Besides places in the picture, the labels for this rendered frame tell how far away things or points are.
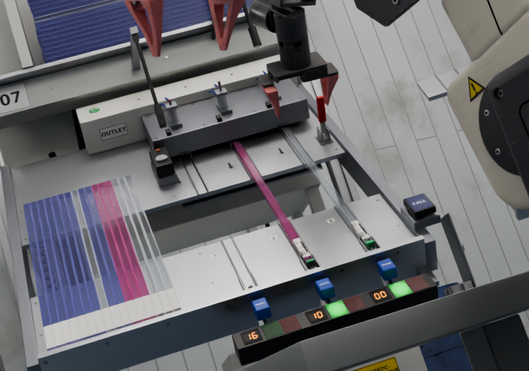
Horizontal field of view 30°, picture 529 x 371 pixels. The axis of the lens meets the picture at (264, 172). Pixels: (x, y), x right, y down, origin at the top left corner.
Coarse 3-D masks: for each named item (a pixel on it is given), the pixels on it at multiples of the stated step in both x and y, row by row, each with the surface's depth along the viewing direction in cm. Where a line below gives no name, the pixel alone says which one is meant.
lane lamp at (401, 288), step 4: (404, 280) 162; (392, 284) 162; (396, 284) 161; (400, 284) 161; (404, 284) 161; (392, 288) 161; (396, 288) 161; (400, 288) 160; (404, 288) 160; (408, 288) 160; (396, 292) 160; (400, 292) 160; (404, 292) 159; (408, 292) 159; (396, 296) 159; (400, 296) 159
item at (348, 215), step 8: (288, 128) 209; (288, 136) 206; (296, 144) 203; (304, 152) 200; (304, 160) 198; (312, 160) 196; (312, 168) 194; (320, 176) 190; (320, 184) 190; (328, 184) 187; (328, 192) 185; (336, 192) 185; (336, 200) 182; (344, 208) 180; (344, 216) 178; (352, 216) 177; (368, 240) 170; (368, 248) 169
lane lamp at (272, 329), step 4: (268, 324) 158; (272, 324) 158; (276, 324) 158; (264, 328) 157; (268, 328) 157; (272, 328) 157; (276, 328) 156; (280, 328) 156; (264, 332) 156; (268, 332) 156; (272, 332) 156; (276, 332) 156; (280, 332) 156; (268, 336) 155; (272, 336) 155
